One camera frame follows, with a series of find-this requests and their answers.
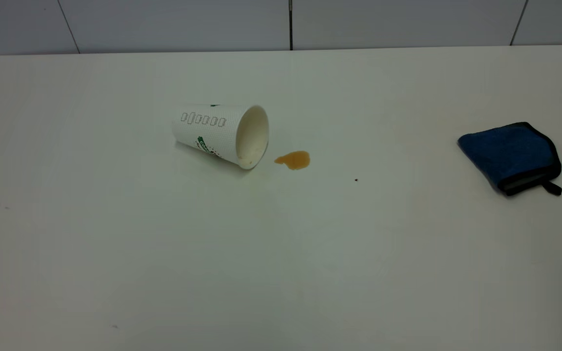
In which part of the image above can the white paper coffee cup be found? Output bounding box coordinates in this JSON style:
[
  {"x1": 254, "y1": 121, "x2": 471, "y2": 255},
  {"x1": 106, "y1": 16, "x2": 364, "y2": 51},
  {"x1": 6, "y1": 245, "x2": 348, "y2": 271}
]
[{"x1": 171, "y1": 103, "x2": 270, "y2": 170}]

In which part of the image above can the blue microfiber cloth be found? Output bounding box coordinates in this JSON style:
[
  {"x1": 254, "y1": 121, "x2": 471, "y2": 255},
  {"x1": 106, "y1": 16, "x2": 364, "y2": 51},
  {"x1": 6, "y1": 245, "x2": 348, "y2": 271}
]
[{"x1": 457, "y1": 121, "x2": 562, "y2": 197}]

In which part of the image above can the brown coffee spill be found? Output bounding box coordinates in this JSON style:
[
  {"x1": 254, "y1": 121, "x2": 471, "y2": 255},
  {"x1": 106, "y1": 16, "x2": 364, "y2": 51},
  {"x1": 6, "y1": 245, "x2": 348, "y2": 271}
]
[{"x1": 274, "y1": 150, "x2": 311, "y2": 171}]

